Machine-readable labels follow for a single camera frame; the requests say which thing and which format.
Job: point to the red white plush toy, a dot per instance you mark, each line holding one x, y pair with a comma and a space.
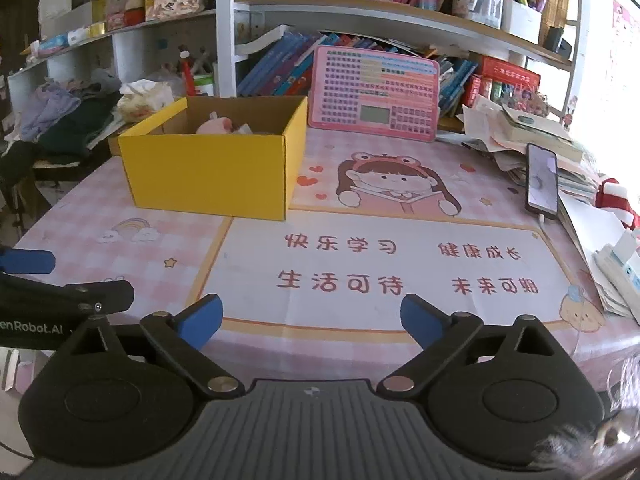
613, 197

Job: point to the black smartphone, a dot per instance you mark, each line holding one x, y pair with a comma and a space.
541, 181

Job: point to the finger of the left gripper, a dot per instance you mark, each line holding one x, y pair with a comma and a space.
26, 261
104, 297

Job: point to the stack of papers and books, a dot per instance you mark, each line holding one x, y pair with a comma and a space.
504, 131

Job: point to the pile of clothes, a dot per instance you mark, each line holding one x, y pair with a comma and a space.
59, 123

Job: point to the alphabet wall poster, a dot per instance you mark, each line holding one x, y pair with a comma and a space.
621, 19

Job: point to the white power strip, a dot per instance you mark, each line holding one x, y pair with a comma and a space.
620, 265

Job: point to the pink cartoon desk mat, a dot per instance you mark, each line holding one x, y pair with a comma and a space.
318, 293

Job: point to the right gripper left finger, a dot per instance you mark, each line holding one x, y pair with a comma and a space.
178, 340

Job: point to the white pen holder box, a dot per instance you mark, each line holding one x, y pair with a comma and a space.
520, 21

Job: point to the tissue pack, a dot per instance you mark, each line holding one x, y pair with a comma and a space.
143, 98

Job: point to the pink keyboard learning tablet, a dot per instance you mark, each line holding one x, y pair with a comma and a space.
376, 92

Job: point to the red dictionary book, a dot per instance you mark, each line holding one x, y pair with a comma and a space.
507, 73

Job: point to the yellow cardboard box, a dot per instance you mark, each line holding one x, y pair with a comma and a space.
249, 173

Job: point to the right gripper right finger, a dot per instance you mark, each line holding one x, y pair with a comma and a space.
442, 338

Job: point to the white bookshelf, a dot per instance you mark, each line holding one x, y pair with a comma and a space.
235, 29

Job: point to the pink plush toy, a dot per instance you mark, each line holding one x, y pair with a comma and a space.
215, 125

